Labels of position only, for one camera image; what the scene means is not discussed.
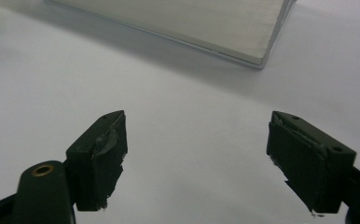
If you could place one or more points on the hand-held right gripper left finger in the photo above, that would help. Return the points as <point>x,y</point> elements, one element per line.
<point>97,161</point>

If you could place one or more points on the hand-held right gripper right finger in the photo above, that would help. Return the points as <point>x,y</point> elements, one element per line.
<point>308,161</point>

